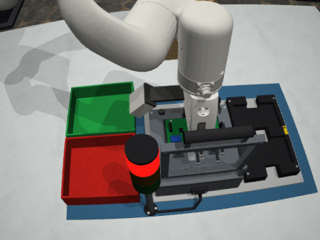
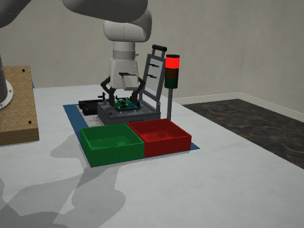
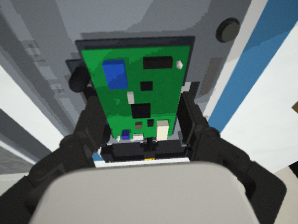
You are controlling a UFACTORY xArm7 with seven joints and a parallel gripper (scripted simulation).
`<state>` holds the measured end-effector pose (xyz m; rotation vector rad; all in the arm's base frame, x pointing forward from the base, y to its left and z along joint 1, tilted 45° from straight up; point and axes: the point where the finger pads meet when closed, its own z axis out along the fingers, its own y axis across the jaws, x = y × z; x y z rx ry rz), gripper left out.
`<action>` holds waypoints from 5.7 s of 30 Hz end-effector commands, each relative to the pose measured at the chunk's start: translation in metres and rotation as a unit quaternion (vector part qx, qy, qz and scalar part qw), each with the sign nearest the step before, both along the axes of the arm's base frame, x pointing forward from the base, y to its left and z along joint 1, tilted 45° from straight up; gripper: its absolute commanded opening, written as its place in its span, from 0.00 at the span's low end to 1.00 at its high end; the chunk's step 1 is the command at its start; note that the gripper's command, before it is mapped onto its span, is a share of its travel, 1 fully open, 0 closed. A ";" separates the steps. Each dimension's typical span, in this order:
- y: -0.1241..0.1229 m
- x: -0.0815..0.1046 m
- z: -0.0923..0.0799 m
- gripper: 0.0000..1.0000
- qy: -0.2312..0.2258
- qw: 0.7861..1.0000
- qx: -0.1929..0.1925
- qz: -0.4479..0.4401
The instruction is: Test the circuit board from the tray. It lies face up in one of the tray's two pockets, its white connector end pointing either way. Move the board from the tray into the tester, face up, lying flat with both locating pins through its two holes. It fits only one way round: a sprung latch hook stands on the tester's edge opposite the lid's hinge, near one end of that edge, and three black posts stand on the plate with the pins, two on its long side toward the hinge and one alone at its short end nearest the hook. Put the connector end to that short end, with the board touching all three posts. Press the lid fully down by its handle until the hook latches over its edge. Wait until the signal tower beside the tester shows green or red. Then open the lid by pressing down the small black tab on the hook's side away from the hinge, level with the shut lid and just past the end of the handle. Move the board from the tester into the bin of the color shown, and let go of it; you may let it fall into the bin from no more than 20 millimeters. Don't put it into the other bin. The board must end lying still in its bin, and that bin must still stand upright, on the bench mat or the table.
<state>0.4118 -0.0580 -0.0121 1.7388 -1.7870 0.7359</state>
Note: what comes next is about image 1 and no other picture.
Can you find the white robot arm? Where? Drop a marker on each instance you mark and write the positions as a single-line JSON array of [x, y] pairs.
[[142, 41]]

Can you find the red open bin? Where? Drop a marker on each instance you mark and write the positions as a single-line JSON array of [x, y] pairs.
[[96, 167]]

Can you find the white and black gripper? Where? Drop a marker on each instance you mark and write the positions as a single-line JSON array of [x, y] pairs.
[[200, 112]]

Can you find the green open-top bin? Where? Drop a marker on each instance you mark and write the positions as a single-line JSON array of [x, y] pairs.
[[100, 109]]

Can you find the green circuit board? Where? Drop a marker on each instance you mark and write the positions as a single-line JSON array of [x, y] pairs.
[[174, 129]]

